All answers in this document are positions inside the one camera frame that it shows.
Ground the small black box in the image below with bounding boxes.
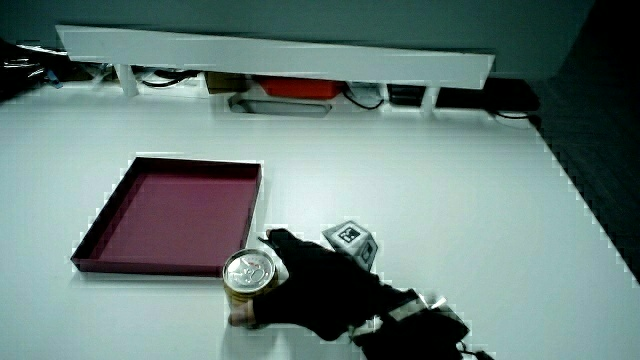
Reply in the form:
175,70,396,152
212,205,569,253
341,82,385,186
387,83,428,108

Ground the person's right hand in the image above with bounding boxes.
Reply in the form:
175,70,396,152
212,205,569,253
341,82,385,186
227,219,396,343

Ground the maroon shallow tray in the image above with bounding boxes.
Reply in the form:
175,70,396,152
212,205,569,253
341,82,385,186
70,156,264,278

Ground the person's right forearm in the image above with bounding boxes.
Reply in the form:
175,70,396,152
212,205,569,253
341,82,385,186
349,286,496,360

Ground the brown cardboard box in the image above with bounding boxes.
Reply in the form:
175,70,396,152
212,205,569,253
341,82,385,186
204,71,252,96

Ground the dark shiny bag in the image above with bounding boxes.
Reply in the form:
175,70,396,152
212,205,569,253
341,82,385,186
0,38,69,103

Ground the black cable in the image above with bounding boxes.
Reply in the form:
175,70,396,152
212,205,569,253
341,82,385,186
341,88,386,111
138,69,202,90
490,109,544,130

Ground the white desk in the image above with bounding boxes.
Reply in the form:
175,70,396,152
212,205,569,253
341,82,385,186
0,82,640,360

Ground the red box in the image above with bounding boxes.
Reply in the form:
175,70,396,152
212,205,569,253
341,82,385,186
256,75,347,101

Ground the white desk shelf riser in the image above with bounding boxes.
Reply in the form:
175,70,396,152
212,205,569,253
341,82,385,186
54,24,497,117

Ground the white power adapter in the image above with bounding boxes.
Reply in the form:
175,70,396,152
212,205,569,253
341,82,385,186
346,81,385,103

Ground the gold red bull can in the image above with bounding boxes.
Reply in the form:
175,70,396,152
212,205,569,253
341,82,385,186
222,247,281,330

